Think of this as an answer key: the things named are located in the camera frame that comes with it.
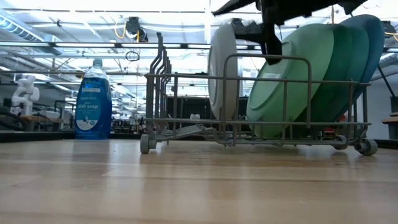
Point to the light green plate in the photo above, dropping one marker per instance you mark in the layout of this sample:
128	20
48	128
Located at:
292	77

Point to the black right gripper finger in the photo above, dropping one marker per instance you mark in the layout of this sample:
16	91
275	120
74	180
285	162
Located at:
270	43
233	7

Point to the shelf with small items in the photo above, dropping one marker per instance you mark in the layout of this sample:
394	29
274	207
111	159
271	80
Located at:
127	124

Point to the black cabinet workbench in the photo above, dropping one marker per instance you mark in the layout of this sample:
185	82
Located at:
189	107

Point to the dark green plate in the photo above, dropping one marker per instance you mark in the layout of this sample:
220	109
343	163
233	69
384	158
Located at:
340	62

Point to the pale blue plate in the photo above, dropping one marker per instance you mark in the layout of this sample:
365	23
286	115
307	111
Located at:
222	71

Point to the long wooden table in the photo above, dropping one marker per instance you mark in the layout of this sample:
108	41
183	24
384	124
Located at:
40	119

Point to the black aluminium table frame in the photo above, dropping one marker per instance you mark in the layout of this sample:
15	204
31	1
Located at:
37	135

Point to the blue dish soap bottle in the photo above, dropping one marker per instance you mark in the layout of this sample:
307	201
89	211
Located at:
93	105

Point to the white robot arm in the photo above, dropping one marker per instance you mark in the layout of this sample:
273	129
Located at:
25	93

